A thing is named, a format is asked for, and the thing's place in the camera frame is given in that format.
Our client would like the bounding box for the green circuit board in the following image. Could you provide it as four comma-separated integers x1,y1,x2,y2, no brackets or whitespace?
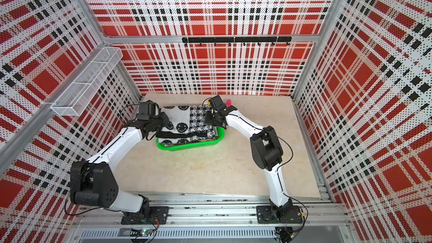
129,228,158,239

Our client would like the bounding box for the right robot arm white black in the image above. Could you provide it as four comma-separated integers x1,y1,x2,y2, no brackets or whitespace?
205,95,301,222

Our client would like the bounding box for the aluminium mounting rail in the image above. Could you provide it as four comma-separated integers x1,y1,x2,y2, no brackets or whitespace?
72,192,348,230

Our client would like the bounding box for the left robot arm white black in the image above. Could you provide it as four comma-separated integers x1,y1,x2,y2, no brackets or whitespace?
69,101,169,218

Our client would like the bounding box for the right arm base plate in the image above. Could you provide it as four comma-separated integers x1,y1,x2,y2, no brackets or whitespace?
256,206,303,225

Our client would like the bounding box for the black hook rail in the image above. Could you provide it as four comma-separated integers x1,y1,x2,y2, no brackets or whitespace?
182,37,293,45

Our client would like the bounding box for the black white patterned scarf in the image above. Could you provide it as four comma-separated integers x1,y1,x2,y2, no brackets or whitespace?
156,105,218,147

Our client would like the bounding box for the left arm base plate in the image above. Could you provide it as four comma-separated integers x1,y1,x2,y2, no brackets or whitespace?
121,207,169,225

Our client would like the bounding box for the green plastic basket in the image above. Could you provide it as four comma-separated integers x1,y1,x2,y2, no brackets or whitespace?
156,127,225,151

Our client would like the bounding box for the white wire mesh shelf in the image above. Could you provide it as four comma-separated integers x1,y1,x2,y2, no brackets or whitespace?
51,47,123,117

